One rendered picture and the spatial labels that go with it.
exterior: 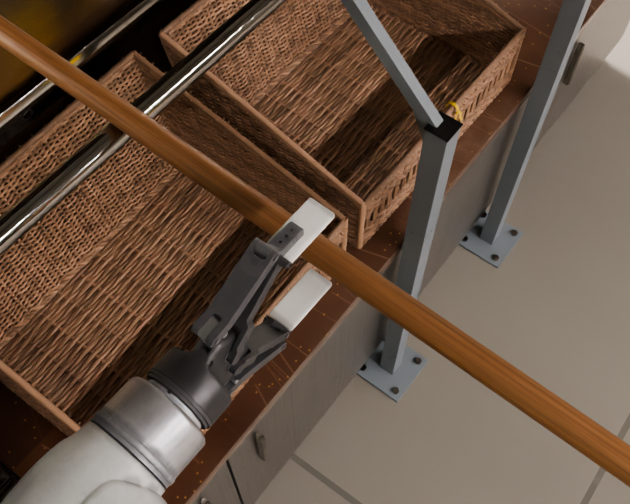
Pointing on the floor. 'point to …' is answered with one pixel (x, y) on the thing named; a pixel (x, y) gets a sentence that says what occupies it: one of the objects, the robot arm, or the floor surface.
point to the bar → (395, 380)
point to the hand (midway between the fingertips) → (314, 252)
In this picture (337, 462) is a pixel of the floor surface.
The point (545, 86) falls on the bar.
